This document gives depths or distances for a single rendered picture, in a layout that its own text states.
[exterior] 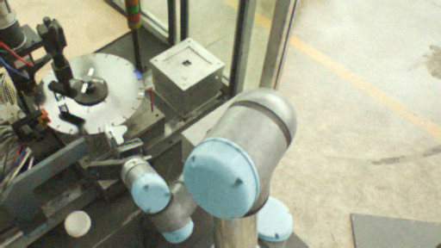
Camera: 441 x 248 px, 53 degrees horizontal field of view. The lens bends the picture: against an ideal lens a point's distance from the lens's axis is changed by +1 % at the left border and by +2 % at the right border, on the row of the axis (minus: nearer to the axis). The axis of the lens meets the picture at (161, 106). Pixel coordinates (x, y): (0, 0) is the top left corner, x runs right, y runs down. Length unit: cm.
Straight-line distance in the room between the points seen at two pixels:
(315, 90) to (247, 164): 207
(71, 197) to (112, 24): 81
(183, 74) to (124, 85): 21
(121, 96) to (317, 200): 127
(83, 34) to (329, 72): 158
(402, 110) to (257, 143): 214
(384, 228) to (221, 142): 168
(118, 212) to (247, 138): 73
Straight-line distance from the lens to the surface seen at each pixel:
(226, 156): 62
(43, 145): 131
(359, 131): 256
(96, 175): 112
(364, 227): 223
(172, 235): 102
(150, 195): 93
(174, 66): 143
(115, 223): 129
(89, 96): 129
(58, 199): 134
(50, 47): 108
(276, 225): 104
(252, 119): 66
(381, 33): 320
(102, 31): 182
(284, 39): 124
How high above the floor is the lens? 190
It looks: 50 degrees down
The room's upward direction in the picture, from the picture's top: 4 degrees counter-clockwise
